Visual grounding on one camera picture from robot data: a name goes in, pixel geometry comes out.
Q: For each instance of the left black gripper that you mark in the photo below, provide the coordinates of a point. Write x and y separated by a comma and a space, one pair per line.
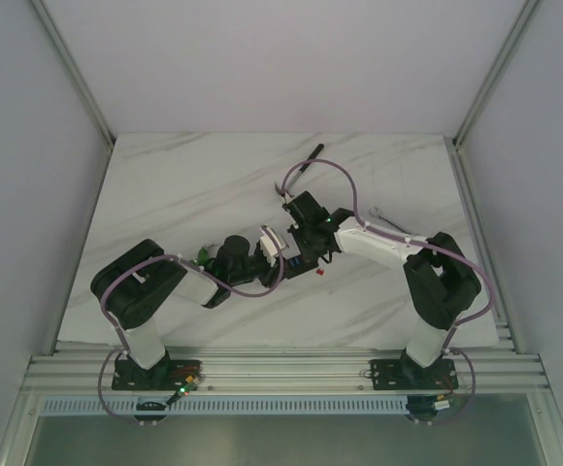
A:
290, 267

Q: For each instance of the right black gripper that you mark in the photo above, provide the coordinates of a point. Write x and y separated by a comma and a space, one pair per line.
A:
296, 232

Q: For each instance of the black fuse box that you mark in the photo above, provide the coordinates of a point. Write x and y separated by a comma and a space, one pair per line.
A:
305, 267

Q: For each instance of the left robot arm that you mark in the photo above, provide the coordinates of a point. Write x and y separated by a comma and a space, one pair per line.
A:
132, 288

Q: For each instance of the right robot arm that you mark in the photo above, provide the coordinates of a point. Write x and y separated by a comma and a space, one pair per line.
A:
440, 284

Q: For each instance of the green plastic tap fitting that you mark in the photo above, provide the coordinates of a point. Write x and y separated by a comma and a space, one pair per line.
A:
204, 255

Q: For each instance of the silver open-end wrench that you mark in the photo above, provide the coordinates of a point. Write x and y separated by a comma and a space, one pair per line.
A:
377, 213

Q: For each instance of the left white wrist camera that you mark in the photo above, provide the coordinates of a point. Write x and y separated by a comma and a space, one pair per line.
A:
271, 244

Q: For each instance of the claw hammer black handle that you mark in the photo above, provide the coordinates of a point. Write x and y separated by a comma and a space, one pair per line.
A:
296, 173

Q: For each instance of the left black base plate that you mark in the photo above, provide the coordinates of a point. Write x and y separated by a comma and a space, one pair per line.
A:
167, 375

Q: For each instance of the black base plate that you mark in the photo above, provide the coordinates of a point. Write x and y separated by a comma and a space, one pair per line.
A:
167, 375
405, 375

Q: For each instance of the white slotted cable duct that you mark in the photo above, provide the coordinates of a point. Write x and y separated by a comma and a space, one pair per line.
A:
208, 405

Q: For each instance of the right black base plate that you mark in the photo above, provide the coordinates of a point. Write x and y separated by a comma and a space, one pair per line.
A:
405, 375

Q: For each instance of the aluminium rail base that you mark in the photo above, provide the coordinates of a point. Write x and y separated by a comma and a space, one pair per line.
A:
76, 369

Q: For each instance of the right aluminium frame post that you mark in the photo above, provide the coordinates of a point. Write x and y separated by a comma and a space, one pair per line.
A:
497, 69

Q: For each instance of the aluminium frame post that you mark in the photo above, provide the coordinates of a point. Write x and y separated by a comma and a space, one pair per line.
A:
497, 69
72, 70

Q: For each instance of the left aluminium frame post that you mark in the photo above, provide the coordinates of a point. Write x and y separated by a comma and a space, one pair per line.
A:
72, 70

